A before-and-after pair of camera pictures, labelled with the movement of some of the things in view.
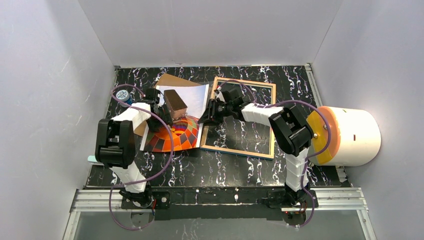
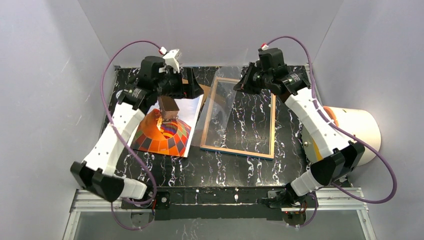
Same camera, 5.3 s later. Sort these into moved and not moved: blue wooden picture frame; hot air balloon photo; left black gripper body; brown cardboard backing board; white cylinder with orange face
Moved: left black gripper body; hot air balloon photo; brown cardboard backing board
Not moved: blue wooden picture frame; white cylinder with orange face
